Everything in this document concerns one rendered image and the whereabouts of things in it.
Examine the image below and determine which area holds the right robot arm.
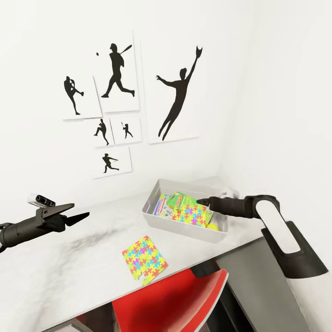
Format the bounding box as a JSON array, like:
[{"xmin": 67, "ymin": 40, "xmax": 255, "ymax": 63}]
[{"xmin": 196, "ymin": 186, "xmax": 332, "ymax": 332}]

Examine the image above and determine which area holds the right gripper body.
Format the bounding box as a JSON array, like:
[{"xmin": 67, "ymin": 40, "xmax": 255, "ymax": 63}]
[{"xmin": 209, "ymin": 196, "xmax": 239, "ymax": 217}]

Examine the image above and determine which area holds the jigsaw puzzle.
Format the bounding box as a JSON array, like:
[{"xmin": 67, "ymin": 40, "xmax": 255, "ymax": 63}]
[
  {"xmin": 172, "ymin": 204, "xmax": 206, "ymax": 228},
  {"xmin": 122, "ymin": 236, "xmax": 168, "ymax": 286}
]

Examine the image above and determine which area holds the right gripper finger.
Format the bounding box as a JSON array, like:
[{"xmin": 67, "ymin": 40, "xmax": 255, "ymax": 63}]
[{"xmin": 196, "ymin": 197, "xmax": 210, "ymax": 207}]

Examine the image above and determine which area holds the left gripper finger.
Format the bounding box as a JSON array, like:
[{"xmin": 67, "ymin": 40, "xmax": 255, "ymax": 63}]
[
  {"xmin": 41, "ymin": 203, "xmax": 75, "ymax": 226},
  {"xmin": 57, "ymin": 213, "xmax": 90, "ymax": 226}
]

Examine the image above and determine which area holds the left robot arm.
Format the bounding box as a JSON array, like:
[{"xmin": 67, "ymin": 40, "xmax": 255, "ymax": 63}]
[{"xmin": 0, "ymin": 193, "xmax": 90, "ymax": 253}]

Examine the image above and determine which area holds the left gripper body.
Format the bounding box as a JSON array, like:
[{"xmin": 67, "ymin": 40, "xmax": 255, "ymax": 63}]
[{"xmin": 17, "ymin": 207, "xmax": 65, "ymax": 241}]

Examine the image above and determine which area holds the tennis ball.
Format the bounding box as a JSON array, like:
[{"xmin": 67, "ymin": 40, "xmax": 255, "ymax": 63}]
[{"xmin": 207, "ymin": 223, "xmax": 219, "ymax": 231}]

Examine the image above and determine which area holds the board game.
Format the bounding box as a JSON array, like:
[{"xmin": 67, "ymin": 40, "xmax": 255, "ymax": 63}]
[
  {"xmin": 154, "ymin": 194, "xmax": 173, "ymax": 219},
  {"xmin": 166, "ymin": 191, "xmax": 214, "ymax": 227}
]

